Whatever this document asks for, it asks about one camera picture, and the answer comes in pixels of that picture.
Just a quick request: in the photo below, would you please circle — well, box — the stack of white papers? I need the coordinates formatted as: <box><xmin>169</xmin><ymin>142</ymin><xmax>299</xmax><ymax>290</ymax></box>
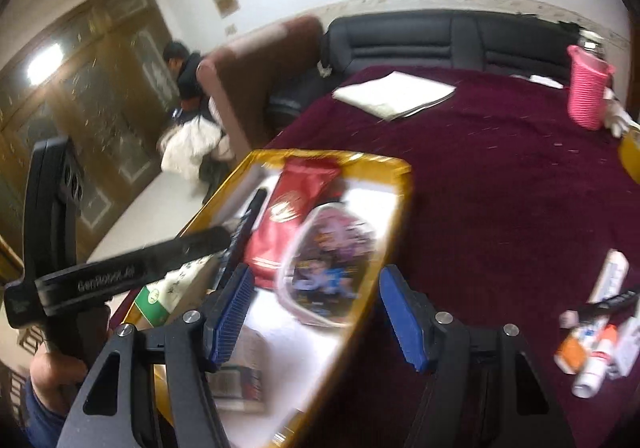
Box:
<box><xmin>332</xmin><ymin>71</ymin><xmax>457</xmax><ymax>121</ymax></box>

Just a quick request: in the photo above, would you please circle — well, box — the yellow cardboard tray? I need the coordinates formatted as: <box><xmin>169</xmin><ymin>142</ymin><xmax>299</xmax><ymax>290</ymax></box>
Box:
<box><xmin>122</xmin><ymin>148</ymin><xmax>413</xmax><ymax>448</ymax></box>

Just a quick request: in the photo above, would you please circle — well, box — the person's left hand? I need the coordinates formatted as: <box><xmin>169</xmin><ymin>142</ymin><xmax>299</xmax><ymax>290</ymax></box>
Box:
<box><xmin>29</xmin><ymin>350</ymin><xmax>90</xmax><ymax>416</ymax></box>

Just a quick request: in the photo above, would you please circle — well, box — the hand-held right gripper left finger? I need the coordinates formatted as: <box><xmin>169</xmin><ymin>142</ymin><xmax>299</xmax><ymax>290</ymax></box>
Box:
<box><xmin>55</xmin><ymin>263</ymin><xmax>257</xmax><ymax>448</ymax></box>

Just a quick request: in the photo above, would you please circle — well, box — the small orange box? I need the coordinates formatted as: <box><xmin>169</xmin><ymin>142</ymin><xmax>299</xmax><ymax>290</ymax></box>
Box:
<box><xmin>555</xmin><ymin>328</ymin><xmax>588</xmax><ymax>374</ymax></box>

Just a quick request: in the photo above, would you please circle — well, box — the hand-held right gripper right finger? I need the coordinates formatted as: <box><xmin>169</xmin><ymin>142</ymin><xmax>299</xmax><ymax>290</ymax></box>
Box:
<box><xmin>378</xmin><ymin>265</ymin><xmax>576</xmax><ymax>448</ymax></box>

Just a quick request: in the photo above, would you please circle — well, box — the small white blue box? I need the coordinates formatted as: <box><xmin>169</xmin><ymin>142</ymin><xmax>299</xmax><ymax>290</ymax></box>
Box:
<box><xmin>587</xmin><ymin>249</ymin><xmax>630</xmax><ymax>303</ymax></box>

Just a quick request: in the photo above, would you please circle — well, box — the black leather sofa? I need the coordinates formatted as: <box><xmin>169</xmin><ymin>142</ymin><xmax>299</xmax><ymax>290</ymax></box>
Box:
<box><xmin>270</xmin><ymin>10</ymin><xmax>608</xmax><ymax>139</ymax></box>

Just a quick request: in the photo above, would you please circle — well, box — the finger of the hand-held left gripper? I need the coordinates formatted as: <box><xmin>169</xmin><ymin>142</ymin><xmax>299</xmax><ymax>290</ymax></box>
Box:
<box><xmin>145</xmin><ymin>227</ymin><xmax>232</xmax><ymax>273</ymax></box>

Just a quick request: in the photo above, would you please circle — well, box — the large medicine box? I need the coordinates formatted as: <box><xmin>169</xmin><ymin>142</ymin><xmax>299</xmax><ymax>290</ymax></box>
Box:
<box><xmin>135</xmin><ymin>255</ymin><xmax>221</xmax><ymax>329</ymax></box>

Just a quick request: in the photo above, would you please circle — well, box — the black pen with teal tip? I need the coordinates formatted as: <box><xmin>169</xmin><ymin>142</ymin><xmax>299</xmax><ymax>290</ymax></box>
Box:
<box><xmin>560</xmin><ymin>292</ymin><xmax>640</xmax><ymax>329</ymax></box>

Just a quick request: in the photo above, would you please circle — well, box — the bottle in pink knitted sleeve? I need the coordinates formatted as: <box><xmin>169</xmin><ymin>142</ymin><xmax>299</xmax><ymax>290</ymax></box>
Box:
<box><xmin>566</xmin><ymin>40</ymin><xmax>616</xmax><ymax>131</ymax></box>

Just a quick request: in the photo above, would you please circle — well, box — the brown armchair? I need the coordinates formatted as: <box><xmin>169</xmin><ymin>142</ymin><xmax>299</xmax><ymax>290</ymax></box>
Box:
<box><xmin>196</xmin><ymin>16</ymin><xmax>323</xmax><ymax>159</ymax></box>

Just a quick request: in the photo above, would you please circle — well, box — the white bottle with red label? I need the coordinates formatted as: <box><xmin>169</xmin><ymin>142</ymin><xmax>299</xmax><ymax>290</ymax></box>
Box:
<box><xmin>572</xmin><ymin>323</ymin><xmax>618</xmax><ymax>399</ymax></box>

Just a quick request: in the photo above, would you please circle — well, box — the red foil packet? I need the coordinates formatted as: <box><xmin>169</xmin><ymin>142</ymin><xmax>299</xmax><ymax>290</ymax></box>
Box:
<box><xmin>243</xmin><ymin>157</ymin><xmax>343</xmax><ymax>289</ymax></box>

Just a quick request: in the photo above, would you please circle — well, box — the blue white medicine box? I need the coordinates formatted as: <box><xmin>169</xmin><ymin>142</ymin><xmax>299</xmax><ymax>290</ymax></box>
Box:
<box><xmin>207</xmin><ymin>328</ymin><xmax>268</xmax><ymax>414</ymax></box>

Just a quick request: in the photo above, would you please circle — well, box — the white glove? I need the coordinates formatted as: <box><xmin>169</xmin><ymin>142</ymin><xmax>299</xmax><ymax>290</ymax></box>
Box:
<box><xmin>602</xmin><ymin>88</ymin><xmax>632</xmax><ymax>139</ymax></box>

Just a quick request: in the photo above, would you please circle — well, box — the wooden wardrobe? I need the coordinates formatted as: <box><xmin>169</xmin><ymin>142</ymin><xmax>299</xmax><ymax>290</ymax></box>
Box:
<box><xmin>0</xmin><ymin>0</ymin><xmax>178</xmax><ymax>273</ymax></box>

